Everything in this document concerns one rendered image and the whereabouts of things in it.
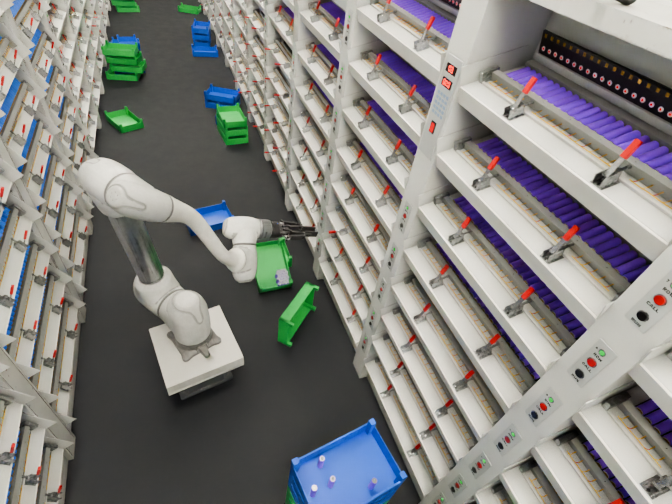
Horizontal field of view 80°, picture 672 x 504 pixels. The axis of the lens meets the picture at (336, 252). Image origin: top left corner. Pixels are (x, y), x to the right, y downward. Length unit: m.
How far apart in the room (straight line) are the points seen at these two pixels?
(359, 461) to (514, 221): 0.91
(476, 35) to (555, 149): 0.35
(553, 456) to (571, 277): 0.45
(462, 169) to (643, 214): 0.48
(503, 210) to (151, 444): 1.68
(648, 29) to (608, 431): 0.73
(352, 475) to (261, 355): 0.93
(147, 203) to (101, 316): 1.22
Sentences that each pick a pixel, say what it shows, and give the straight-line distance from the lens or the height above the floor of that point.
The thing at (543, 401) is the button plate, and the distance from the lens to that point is 1.08.
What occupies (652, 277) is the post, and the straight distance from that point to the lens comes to 0.83.
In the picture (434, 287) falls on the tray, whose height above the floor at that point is 0.93.
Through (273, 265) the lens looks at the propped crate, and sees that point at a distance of 2.49.
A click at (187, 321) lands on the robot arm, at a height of 0.48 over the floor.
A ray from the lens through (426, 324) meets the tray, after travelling 1.48.
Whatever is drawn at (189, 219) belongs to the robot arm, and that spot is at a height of 0.90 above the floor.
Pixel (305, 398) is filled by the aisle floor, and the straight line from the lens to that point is 2.07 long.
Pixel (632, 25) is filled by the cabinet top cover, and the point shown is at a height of 1.75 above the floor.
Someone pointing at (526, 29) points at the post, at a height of 1.64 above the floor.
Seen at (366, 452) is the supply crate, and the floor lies 0.48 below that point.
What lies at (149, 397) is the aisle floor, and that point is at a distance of 2.14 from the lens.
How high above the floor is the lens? 1.86
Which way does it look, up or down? 43 degrees down
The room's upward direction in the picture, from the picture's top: 10 degrees clockwise
